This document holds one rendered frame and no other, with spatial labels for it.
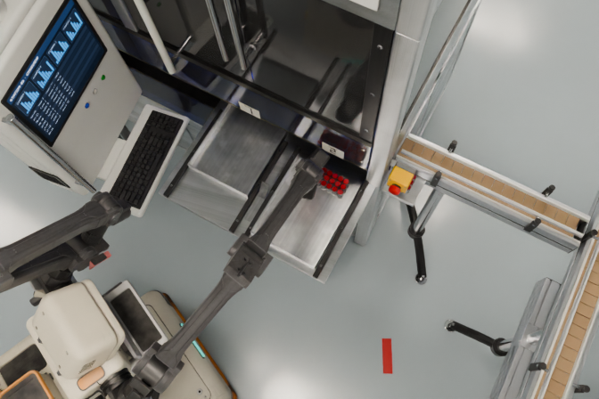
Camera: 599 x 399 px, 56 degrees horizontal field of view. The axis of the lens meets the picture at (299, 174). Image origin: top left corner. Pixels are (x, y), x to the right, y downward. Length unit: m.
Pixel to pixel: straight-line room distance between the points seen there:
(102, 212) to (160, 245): 1.44
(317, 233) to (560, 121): 1.81
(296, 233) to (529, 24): 2.19
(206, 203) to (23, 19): 0.85
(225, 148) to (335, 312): 1.10
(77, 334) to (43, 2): 0.93
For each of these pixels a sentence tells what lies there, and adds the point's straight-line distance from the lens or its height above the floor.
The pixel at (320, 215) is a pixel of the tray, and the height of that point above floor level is 0.88.
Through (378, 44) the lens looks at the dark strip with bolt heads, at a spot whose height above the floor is 1.72.
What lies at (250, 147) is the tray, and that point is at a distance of 2.14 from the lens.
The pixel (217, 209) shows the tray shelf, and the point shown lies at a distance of 2.07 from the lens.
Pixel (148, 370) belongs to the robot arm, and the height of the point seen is 1.28.
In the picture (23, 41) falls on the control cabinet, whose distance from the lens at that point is 1.78.
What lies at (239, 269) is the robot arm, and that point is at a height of 1.40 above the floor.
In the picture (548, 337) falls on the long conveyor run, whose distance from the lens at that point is 2.03.
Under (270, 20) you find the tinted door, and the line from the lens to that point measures 1.50.
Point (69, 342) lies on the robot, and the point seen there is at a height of 1.39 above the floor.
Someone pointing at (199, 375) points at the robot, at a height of 0.28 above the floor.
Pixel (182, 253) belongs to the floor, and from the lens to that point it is 2.99.
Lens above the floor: 2.82
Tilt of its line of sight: 69 degrees down
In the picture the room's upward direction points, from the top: 6 degrees counter-clockwise
